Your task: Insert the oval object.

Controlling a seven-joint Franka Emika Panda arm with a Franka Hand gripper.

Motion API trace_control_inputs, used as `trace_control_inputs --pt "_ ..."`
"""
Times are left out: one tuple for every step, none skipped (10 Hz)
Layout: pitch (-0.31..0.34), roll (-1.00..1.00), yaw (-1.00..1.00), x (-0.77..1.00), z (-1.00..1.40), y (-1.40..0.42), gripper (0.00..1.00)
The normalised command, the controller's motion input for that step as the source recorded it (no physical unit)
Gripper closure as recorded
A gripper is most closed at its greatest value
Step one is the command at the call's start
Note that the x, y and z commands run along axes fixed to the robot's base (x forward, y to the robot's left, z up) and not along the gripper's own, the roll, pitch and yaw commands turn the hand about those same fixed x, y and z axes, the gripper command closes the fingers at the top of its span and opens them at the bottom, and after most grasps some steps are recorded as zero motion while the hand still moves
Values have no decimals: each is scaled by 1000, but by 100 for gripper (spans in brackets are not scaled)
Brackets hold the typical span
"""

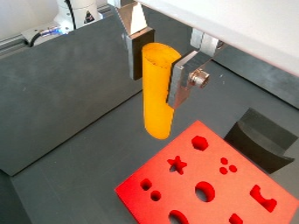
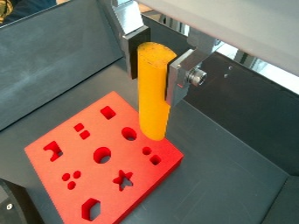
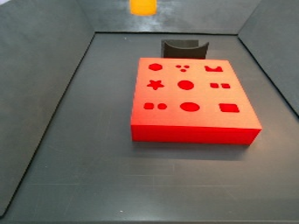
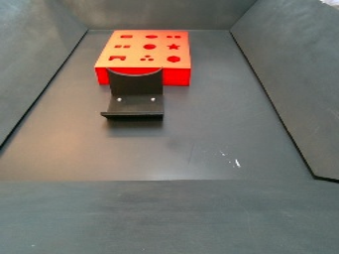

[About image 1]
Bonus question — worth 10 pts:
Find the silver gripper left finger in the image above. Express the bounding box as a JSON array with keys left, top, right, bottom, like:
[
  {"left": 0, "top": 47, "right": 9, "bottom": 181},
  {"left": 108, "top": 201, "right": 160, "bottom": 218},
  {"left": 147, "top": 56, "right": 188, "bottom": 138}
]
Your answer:
[{"left": 115, "top": 1, "right": 155, "bottom": 81}]

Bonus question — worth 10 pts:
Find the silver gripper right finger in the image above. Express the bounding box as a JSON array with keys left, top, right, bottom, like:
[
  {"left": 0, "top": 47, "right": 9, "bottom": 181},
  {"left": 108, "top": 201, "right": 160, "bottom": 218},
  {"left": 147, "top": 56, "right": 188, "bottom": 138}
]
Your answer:
[{"left": 167, "top": 29, "right": 224, "bottom": 109}]

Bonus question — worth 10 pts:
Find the yellow oval cylinder peg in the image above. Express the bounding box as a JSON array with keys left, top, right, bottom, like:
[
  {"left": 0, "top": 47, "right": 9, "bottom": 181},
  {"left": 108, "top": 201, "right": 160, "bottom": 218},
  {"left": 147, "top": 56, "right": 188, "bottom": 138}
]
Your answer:
[{"left": 141, "top": 43, "right": 181, "bottom": 139}]

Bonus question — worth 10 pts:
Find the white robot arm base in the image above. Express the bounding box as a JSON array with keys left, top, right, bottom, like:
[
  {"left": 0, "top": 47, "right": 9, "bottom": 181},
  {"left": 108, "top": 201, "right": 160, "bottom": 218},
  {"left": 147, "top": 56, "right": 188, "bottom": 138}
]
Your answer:
[{"left": 53, "top": 0, "right": 100, "bottom": 33}]

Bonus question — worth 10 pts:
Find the black curved block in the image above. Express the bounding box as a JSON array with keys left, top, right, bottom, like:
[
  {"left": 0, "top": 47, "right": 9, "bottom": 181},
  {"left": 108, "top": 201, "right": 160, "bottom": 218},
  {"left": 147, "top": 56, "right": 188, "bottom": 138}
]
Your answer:
[{"left": 224, "top": 108, "right": 298, "bottom": 174}]

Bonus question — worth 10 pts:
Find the red shape-sorting board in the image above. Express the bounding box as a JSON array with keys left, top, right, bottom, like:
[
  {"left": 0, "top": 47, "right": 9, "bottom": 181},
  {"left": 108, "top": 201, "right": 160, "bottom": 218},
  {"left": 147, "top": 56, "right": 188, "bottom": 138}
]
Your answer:
[{"left": 116, "top": 122, "right": 299, "bottom": 224}]

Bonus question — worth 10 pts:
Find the aluminium frame rail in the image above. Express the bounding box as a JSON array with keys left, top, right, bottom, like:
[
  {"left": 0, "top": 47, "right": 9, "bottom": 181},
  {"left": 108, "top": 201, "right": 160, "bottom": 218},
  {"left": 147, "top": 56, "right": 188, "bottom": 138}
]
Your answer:
[{"left": 0, "top": 4, "right": 111, "bottom": 58}]

